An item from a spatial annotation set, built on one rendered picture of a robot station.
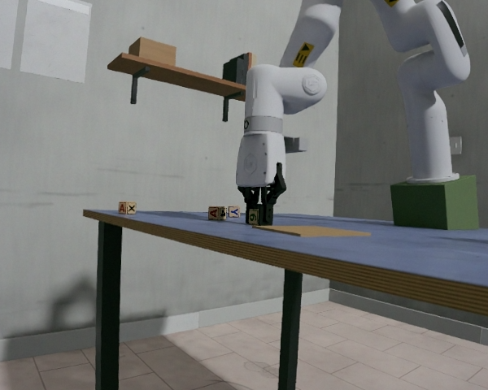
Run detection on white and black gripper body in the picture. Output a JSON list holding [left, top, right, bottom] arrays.
[[236, 131, 285, 188]]

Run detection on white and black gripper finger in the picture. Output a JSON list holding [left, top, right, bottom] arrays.
[[258, 163, 286, 226], [237, 186, 260, 223]]

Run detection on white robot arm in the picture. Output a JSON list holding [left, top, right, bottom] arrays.
[[244, 0, 470, 184]]

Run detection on tan square mat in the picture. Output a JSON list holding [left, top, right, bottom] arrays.
[[252, 226, 371, 236]]

